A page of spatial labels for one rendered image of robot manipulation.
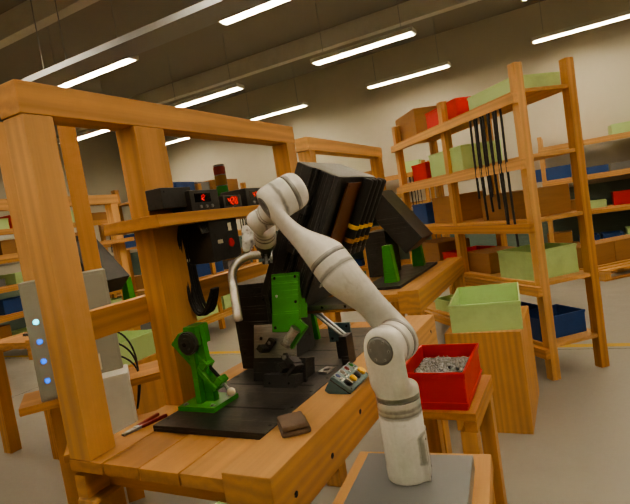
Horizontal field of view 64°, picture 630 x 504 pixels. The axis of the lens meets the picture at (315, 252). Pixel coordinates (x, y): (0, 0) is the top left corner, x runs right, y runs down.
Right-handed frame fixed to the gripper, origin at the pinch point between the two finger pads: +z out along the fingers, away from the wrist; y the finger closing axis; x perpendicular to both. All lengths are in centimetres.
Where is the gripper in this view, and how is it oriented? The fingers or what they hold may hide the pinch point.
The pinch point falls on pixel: (265, 253)
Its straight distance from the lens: 179.6
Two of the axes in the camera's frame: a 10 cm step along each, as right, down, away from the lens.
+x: -9.9, 0.6, -1.1
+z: -0.8, 3.4, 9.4
